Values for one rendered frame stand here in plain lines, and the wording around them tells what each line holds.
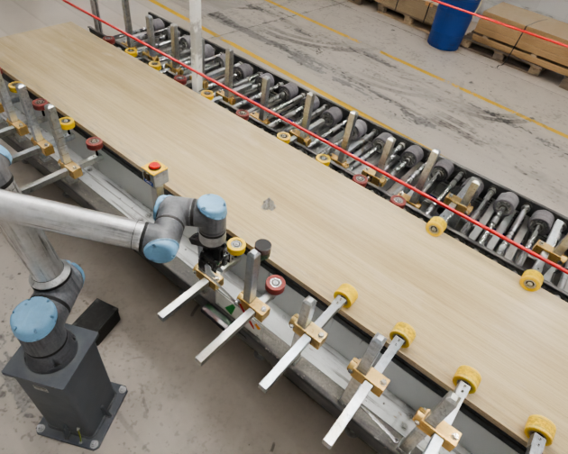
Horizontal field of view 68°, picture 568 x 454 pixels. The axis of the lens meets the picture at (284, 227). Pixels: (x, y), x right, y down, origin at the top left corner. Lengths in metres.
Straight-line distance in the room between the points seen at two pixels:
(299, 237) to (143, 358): 1.18
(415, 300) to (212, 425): 1.21
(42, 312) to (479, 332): 1.62
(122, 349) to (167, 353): 0.25
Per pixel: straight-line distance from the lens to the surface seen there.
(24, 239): 1.65
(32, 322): 1.75
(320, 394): 1.72
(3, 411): 2.63
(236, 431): 2.37
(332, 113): 2.87
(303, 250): 1.82
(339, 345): 1.87
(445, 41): 6.93
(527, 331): 1.97
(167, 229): 1.27
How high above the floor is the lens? 2.25
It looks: 45 degrees down
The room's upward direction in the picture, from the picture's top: 10 degrees clockwise
